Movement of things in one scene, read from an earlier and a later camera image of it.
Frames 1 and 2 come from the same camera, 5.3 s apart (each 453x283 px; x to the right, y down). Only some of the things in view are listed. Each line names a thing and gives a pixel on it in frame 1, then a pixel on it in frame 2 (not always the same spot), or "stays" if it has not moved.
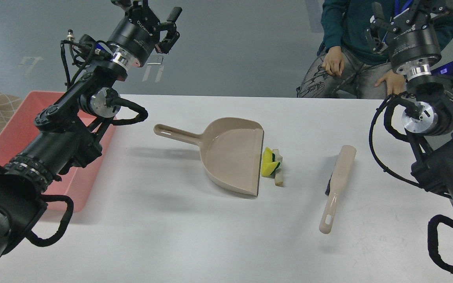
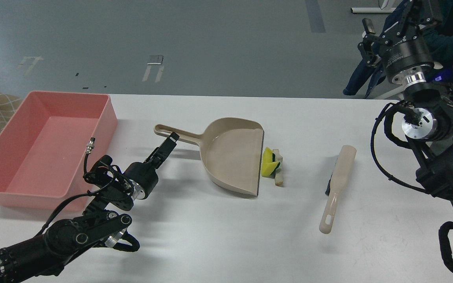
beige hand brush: x=336 y=184 stays
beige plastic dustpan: x=231 y=151 stays
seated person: x=344 y=65 to x=452 y=34
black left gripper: x=135 y=37 to x=143 y=176
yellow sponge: x=268 y=165 stays
